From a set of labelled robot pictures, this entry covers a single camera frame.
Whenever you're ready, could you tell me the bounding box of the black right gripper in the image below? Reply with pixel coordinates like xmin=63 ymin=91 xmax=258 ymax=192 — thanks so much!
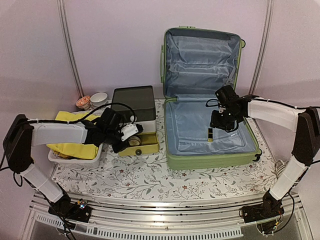
xmin=210 ymin=107 xmax=241 ymax=131

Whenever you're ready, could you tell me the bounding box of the round cream compact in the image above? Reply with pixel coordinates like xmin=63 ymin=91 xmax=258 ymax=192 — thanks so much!
xmin=128 ymin=136 xmax=142 ymax=147

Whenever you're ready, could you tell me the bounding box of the plain yellow garment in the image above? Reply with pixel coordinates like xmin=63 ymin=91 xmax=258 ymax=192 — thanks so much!
xmin=48 ymin=122 xmax=102 ymax=164

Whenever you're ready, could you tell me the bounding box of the drawer cabinet with dark top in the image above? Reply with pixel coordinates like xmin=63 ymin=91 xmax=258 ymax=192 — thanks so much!
xmin=111 ymin=85 xmax=160 ymax=157

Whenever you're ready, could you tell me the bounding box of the green hard-shell suitcase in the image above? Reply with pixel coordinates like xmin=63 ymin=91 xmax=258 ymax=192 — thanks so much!
xmin=160 ymin=27 xmax=262 ymax=170

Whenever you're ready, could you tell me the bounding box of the white plastic mesh basket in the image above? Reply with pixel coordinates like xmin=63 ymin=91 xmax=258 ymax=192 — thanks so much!
xmin=46 ymin=111 xmax=99 ymax=160

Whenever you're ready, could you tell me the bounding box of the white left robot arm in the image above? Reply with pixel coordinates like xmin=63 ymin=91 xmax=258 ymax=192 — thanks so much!
xmin=2 ymin=107 xmax=144 ymax=223

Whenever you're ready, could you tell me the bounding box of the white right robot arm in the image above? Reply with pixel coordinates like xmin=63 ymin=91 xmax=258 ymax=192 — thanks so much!
xmin=210 ymin=85 xmax=320 ymax=223

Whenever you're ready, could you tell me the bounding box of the small white bowl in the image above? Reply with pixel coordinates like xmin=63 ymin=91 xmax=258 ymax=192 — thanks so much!
xmin=90 ymin=92 xmax=108 ymax=107

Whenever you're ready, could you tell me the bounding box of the black gold lipstick tube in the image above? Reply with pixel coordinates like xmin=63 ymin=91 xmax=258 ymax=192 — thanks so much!
xmin=207 ymin=128 xmax=213 ymax=142

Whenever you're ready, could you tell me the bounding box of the red patterned small bowl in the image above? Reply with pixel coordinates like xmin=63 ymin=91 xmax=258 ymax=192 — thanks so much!
xmin=75 ymin=95 xmax=91 ymax=111

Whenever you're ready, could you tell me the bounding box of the floral white tablecloth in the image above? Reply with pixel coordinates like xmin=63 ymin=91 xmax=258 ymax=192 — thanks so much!
xmin=52 ymin=99 xmax=276 ymax=202

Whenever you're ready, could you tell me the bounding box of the aluminium front rail frame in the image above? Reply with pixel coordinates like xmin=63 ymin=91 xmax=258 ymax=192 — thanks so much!
xmin=20 ymin=190 xmax=311 ymax=240

